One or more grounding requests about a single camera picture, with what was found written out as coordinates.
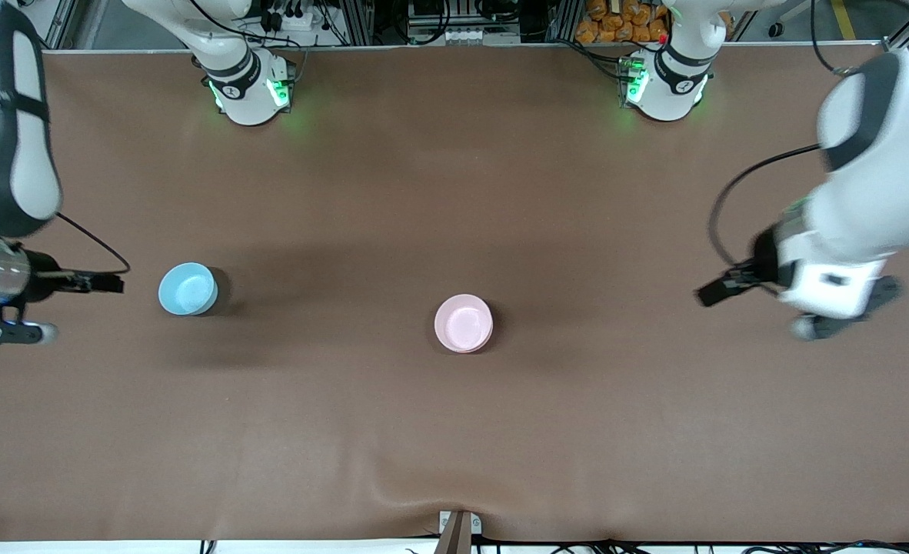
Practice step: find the white terminal block device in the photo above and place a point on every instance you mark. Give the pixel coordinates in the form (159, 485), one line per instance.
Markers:
(481, 35)

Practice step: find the orange packaged items pile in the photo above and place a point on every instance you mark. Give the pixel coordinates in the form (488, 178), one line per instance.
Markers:
(620, 21)

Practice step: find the brown table mat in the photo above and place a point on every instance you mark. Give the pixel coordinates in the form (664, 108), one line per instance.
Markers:
(577, 431)

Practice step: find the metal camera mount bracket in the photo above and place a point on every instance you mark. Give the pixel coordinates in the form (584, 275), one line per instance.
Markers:
(458, 532)

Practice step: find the blue plastic bowl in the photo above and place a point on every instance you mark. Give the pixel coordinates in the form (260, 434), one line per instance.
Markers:
(188, 288)

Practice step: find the white power strip with plugs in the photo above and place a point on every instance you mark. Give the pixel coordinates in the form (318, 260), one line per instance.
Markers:
(289, 14)

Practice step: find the pink plastic bowl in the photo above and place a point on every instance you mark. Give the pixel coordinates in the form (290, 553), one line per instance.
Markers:
(462, 323)

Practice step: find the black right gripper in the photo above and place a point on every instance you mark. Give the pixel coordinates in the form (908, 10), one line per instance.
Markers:
(39, 275)

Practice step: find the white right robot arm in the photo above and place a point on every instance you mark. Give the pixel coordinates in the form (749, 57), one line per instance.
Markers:
(16, 169)

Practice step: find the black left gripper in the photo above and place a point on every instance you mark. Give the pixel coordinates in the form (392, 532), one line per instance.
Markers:
(764, 265)

